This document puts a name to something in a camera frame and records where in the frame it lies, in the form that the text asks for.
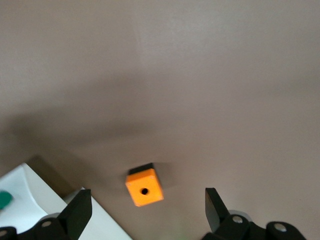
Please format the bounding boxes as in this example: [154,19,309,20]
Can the green push button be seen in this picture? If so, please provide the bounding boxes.
[0,190,13,211]

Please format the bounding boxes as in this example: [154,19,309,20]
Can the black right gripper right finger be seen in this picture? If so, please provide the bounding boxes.
[201,187,308,240]

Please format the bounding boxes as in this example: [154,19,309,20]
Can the orange button box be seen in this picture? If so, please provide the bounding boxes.
[124,162,165,208]

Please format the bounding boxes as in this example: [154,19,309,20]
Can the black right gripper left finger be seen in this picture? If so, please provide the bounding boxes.
[0,189,93,240]

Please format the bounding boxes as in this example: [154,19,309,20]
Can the white tray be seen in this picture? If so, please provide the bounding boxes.
[0,162,133,240]

